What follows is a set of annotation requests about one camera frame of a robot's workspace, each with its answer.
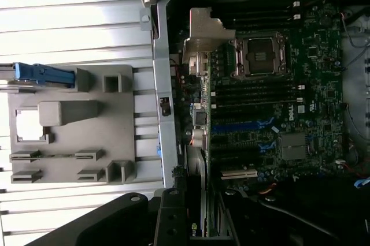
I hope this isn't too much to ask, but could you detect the white expansion slot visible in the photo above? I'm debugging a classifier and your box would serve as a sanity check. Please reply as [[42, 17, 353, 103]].
[[220, 169, 258, 180]]

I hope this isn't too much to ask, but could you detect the silver chipset heatsink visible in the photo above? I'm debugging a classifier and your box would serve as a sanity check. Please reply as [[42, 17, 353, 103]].
[[279, 132, 308, 161]]

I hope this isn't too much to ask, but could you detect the green RAM stick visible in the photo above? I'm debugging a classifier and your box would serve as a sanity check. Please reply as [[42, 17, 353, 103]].
[[11, 152, 96, 161]]

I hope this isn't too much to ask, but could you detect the blue expansion slot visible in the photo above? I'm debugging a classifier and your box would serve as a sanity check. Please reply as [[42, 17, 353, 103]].
[[212, 118, 275, 133]]

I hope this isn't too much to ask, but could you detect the grey parts rack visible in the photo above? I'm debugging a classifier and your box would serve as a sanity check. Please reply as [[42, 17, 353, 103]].
[[8, 65, 137, 185]]

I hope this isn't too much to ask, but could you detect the silver CPU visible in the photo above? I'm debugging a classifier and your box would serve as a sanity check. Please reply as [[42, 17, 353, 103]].
[[16, 109, 45, 142]]

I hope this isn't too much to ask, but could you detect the open black PC case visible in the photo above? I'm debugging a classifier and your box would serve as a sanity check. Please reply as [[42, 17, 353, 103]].
[[131, 0, 370, 246]]

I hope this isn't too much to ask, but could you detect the green motherboard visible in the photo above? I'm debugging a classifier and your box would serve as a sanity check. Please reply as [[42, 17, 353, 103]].
[[207, 2, 345, 184]]

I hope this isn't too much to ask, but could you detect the CPU socket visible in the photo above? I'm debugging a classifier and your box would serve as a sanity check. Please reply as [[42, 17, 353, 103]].
[[230, 31, 291, 81]]

